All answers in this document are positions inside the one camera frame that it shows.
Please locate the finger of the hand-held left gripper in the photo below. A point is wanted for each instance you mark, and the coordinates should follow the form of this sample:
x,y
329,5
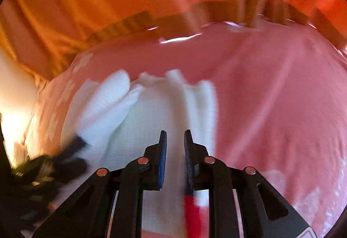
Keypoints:
x,y
72,147

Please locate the white red black knit sweater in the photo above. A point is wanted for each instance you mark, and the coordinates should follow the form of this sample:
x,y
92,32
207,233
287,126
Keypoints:
x,y
151,118

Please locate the pink patterned bed blanket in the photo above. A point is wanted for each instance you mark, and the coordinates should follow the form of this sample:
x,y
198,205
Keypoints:
x,y
271,91

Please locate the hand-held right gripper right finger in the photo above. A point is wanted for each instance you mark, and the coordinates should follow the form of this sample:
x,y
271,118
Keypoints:
x,y
189,164

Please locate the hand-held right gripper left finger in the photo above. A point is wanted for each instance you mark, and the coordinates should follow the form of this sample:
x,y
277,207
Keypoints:
x,y
162,162

